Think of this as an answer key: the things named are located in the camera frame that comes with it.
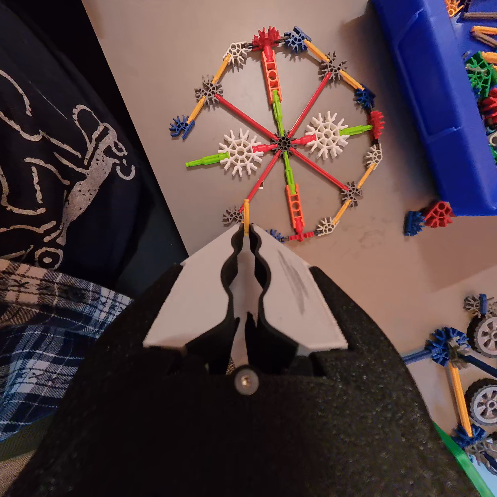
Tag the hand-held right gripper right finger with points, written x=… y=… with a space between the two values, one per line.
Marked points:
x=303 y=310

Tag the red wedge toy connector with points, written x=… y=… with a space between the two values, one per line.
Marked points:
x=438 y=214

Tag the plaid flannel shirt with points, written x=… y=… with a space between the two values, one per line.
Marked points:
x=58 y=349

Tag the toy car frame with wheels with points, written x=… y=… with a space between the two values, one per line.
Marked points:
x=442 y=345

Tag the colourful toy rod wheel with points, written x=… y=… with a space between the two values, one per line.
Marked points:
x=240 y=153

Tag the blue fan toy connector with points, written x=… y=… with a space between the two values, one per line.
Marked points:
x=413 y=224

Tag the pile of colourful toy pieces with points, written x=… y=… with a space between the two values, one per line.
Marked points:
x=479 y=73

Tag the dark grey snowflake connector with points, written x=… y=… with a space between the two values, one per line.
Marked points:
x=232 y=216

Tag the blue plastic parts bin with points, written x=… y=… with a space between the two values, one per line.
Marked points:
x=419 y=77

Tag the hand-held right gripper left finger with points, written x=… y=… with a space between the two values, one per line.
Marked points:
x=182 y=306

